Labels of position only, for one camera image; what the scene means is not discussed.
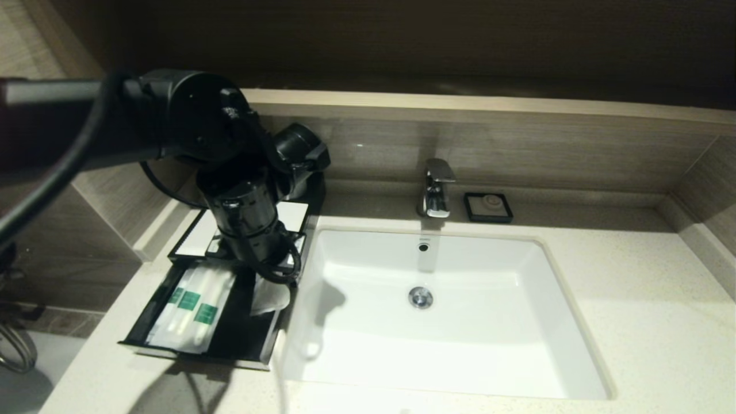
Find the round white soap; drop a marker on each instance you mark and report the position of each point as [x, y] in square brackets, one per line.
[490, 200]

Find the wooden wall ledge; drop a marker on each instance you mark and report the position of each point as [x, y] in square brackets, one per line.
[460, 109]

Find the chrome faucet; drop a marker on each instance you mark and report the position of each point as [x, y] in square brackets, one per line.
[436, 190]

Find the chrome sink drain plug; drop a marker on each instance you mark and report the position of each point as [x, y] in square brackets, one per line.
[420, 296]

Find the black square soap dish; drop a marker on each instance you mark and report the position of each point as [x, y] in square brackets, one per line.
[471, 213]

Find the translucent toothbrush packet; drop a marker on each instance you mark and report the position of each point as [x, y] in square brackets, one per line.
[207, 322]

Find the black and orange left arm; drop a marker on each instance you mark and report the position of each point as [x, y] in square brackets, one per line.
[172, 121]

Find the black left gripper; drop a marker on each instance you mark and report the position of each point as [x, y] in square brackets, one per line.
[253, 256]

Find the slim white sachet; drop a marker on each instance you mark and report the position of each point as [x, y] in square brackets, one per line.
[164, 322]

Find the white ceramic sink basin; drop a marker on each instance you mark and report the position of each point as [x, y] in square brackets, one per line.
[460, 345]

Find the glossy black box drawer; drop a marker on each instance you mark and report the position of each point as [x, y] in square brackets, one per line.
[241, 339]

